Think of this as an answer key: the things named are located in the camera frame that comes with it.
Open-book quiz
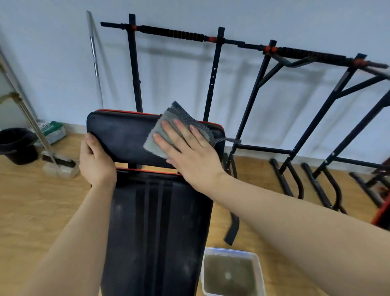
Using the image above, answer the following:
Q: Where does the person's right hand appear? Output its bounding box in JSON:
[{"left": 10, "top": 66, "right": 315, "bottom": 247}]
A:
[{"left": 152, "top": 119, "right": 228, "bottom": 194}]

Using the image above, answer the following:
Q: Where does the person's left hand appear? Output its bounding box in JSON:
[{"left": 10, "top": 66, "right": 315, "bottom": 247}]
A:
[{"left": 79, "top": 133, "right": 118, "bottom": 188}]

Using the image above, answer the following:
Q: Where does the grey cleaning cloth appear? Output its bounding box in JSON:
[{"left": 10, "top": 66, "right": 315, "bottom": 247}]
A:
[{"left": 143, "top": 101, "right": 242, "bottom": 160}]

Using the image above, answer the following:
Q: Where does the black padded weight bench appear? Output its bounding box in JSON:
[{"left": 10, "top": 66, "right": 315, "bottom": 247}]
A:
[{"left": 86, "top": 109, "right": 226, "bottom": 296}]

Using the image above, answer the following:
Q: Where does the person's left forearm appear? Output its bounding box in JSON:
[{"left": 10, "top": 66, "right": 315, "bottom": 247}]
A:
[{"left": 18, "top": 180, "right": 118, "bottom": 296}]

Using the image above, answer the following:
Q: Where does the person's right forearm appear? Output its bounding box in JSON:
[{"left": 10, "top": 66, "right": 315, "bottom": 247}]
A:
[{"left": 207, "top": 171, "right": 390, "bottom": 296}]

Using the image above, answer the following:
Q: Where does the green and white bag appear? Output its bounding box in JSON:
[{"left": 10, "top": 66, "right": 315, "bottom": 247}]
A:
[{"left": 32, "top": 121, "right": 68, "bottom": 147}]

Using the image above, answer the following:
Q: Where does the clear plastic dustpan box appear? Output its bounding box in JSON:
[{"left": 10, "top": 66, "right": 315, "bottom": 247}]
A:
[{"left": 42, "top": 164, "right": 80, "bottom": 179}]

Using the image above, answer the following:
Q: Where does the black pull-up bar stand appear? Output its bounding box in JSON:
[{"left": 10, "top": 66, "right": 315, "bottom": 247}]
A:
[
  {"left": 229, "top": 39, "right": 390, "bottom": 199},
  {"left": 301, "top": 90, "right": 390, "bottom": 214},
  {"left": 100, "top": 13, "right": 241, "bottom": 246}
]

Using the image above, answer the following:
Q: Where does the black bucket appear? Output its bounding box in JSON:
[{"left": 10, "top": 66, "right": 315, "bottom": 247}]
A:
[{"left": 0, "top": 127, "right": 39, "bottom": 166}]

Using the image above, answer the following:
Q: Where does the silver barbell bar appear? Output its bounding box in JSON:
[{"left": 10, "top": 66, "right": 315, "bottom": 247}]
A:
[{"left": 86, "top": 10, "right": 104, "bottom": 109}]

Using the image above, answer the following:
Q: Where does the clear tub of dirty water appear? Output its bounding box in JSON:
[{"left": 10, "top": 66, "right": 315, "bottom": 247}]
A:
[{"left": 200, "top": 247, "right": 266, "bottom": 296}]

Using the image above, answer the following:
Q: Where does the red and black equipment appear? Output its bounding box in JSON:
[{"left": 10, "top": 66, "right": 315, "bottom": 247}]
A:
[{"left": 370, "top": 195, "right": 390, "bottom": 230}]

